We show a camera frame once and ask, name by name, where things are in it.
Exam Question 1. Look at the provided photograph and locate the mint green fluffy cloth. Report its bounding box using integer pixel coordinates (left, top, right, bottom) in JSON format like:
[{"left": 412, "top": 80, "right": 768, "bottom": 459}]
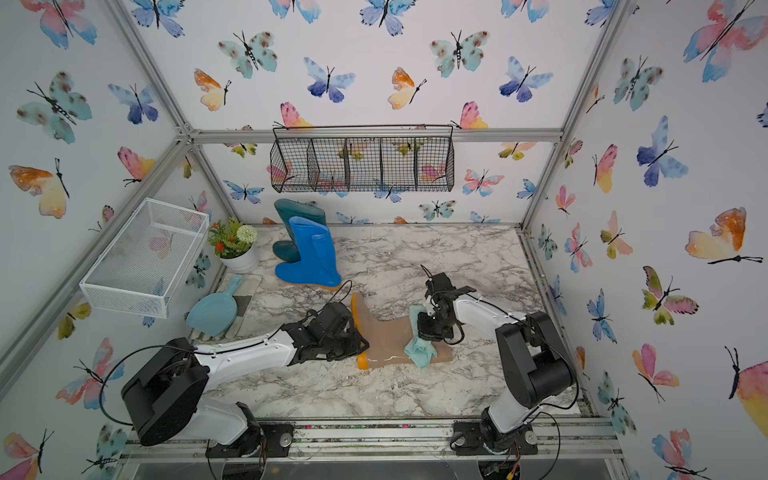
[{"left": 404, "top": 305, "right": 438, "bottom": 369}]

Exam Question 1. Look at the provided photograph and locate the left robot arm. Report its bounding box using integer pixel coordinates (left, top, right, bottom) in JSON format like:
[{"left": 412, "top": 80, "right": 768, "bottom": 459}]
[{"left": 121, "top": 302, "right": 369, "bottom": 458}]

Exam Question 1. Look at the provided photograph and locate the aluminium front rail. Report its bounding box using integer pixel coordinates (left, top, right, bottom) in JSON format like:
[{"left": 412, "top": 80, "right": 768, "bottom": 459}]
[{"left": 119, "top": 418, "right": 625, "bottom": 463}]

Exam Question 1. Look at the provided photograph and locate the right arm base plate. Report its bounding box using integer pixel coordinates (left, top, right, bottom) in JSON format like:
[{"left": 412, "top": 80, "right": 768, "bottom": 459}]
[{"left": 449, "top": 420, "right": 538, "bottom": 458}]

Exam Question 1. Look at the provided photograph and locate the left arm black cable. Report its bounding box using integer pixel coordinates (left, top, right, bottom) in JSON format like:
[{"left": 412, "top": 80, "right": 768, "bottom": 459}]
[{"left": 97, "top": 279, "right": 354, "bottom": 428}]

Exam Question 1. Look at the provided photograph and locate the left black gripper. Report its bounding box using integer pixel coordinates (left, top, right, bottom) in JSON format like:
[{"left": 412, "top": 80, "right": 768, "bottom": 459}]
[{"left": 321, "top": 327, "right": 372, "bottom": 361}]

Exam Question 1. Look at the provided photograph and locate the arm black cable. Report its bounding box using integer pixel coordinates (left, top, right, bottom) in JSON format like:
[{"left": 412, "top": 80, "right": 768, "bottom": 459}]
[
  {"left": 419, "top": 263, "right": 582, "bottom": 480},
  {"left": 97, "top": 279, "right": 354, "bottom": 428}
]

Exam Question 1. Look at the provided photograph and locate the beige rubber boot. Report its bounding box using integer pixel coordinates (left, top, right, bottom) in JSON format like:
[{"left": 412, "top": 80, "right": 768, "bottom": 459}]
[{"left": 350, "top": 293, "right": 453, "bottom": 370}]

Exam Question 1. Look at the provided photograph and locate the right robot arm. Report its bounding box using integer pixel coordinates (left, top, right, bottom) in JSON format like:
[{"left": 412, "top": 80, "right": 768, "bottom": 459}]
[{"left": 417, "top": 273, "right": 576, "bottom": 438}]

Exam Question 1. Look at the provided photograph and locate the blue rubber boot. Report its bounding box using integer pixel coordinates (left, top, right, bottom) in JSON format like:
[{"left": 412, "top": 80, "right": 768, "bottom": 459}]
[{"left": 275, "top": 216, "right": 342, "bottom": 289}]

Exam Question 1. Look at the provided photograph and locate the teal green rubber boot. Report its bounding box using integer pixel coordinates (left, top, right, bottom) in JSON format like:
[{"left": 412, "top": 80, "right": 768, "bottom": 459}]
[{"left": 271, "top": 198, "right": 328, "bottom": 264}]

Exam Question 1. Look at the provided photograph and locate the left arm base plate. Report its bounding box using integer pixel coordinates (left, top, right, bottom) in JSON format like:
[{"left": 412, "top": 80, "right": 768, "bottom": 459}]
[{"left": 205, "top": 423, "right": 295, "bottom": 460}]

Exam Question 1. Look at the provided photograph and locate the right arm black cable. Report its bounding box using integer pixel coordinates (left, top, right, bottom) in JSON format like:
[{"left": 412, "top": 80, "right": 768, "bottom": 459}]
[{"left": 419, "top": 263, "right": 582, "bottom": 480}]

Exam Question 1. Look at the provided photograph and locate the potted plant white pot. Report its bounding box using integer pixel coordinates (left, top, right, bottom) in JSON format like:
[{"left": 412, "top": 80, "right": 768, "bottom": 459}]
[{"left": 208, "top": 217, "right": 259, "bottom": 274}]

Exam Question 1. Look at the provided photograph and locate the white mesh wall basket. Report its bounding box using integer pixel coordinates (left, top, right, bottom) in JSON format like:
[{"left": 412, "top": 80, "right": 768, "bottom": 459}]
[{"left": 79, "top": 198, "right": 209, "bottom": 319}]

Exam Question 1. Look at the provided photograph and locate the black wire wall basket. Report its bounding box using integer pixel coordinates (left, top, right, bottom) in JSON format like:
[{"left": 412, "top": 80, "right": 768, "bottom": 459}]
[{"left": 268, "top": 124, "right": 455, "bottom": 194}]

